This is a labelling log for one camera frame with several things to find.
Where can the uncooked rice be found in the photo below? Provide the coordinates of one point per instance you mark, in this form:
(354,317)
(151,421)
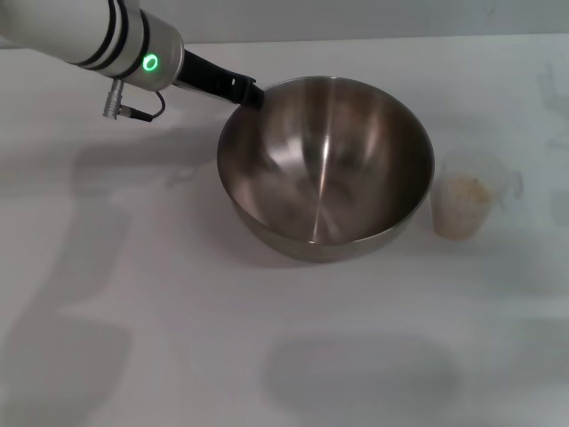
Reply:
(462,209)

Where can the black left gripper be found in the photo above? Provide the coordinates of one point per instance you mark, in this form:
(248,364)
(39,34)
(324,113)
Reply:
(209,78)

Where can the clear plastic measuring cup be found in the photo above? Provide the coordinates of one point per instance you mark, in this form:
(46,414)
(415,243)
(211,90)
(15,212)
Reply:
(453,162)

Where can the stainless steel mixing bowl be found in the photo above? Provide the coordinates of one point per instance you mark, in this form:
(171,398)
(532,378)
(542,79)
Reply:
(324,178)

